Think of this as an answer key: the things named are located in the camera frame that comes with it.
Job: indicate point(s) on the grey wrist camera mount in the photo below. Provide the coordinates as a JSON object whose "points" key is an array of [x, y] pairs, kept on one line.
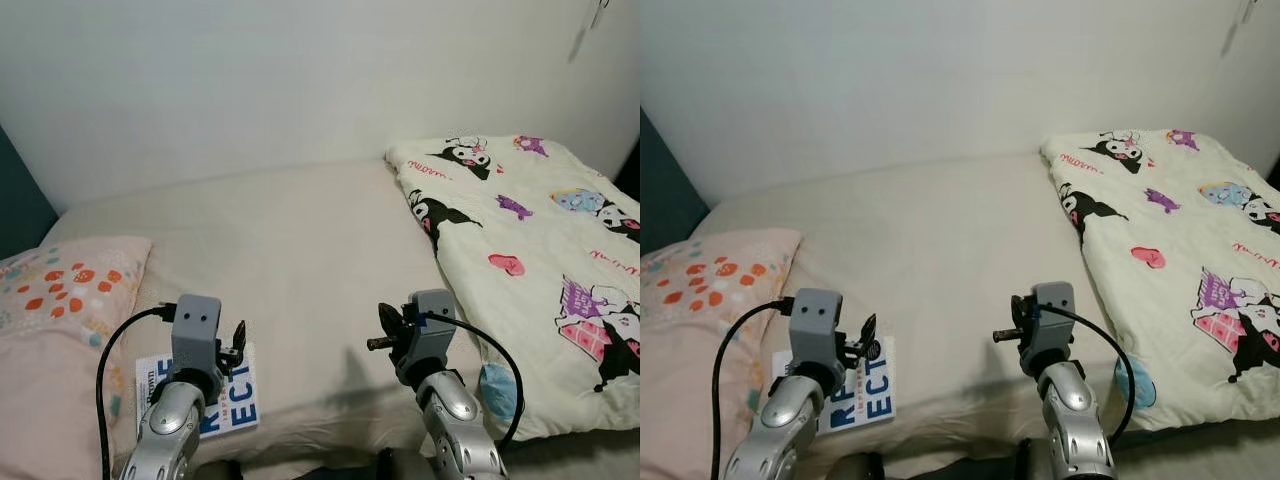
{"points": [[815, 325], [435, 325], [195, 330], [1052, 315]]}

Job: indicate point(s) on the white blue lettered book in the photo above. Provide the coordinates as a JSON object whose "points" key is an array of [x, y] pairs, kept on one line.
{"points": [[240, 400], [875, 395]]}

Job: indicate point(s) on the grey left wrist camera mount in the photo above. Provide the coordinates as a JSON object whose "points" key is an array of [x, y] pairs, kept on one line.
{"points": [[195, 330], [815, 325]]}

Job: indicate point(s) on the teal upholstered headboard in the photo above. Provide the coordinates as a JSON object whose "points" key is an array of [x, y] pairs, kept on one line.
{"points": [[665, 190], [20, 200]]}

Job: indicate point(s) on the cream cartoon print blanket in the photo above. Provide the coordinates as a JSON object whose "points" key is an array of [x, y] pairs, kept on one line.
{"points": [[540, 240], [1180, 230]]}

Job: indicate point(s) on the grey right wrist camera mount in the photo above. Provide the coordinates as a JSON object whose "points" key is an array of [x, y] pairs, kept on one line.
{"points": [[435, 325], [1052, 315]]}

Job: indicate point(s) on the white wall conduit strip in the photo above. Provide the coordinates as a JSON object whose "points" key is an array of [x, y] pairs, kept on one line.
{"points": [[1230, 38], [578, 45]]}

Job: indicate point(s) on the pink floral pillow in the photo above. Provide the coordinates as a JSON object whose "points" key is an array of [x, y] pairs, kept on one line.
{"points": [[700, 330], [60, 330]]}

